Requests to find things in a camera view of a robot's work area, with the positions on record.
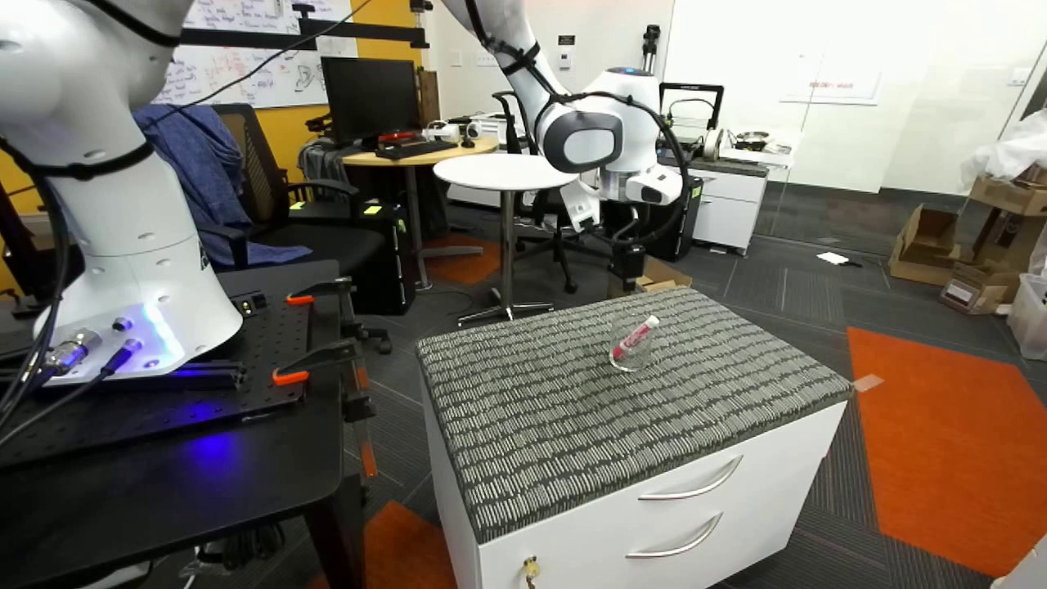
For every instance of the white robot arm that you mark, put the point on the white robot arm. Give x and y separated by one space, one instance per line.
76 71

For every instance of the lower silver drawer handle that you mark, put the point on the lower silver drawer handle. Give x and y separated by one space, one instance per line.
679 543

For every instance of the stacked cardboard boxes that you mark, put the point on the stacked cardboard boxes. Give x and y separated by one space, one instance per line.
977 253

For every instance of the clear drinking glass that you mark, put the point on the clear drinking glass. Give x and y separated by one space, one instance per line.
635 359

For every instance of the upper silver drawer handle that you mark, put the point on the upper silver drawer handle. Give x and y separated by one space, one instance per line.
694 482

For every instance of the black computer tower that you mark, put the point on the black computer tower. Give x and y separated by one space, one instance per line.
386 280

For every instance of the black computer monitor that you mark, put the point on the black computer monitor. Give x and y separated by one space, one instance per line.
371 95

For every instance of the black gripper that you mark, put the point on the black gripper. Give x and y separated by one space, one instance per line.
626 262

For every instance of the orange-handled black clamp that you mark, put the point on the orange-handled black clamp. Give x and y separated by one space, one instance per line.
310 295

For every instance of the round white side table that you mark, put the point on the round white side table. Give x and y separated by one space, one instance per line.
508 175

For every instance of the black office chair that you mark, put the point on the black office chair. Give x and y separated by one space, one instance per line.
268 194

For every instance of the grey patterned carpet mat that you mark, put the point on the grey patterned carpet mat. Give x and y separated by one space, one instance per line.
538 420

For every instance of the blue jacket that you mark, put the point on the blue jacket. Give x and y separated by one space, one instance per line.
211 175

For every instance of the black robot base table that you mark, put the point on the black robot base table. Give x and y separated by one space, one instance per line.
76 518

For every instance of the silver drawer handle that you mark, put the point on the silver drawer handle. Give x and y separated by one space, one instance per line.
679 543
694 482

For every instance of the red marker pen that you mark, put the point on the red marker pen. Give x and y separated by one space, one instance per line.
631 343

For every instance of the white low cabinet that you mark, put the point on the white low cabinet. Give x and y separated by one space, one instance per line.
731 200

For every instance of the round wooden desk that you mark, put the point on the round wooden desk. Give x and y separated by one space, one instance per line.
412 159

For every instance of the white drawer cabinet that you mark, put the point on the white drawer cabinet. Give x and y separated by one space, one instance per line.
582 548

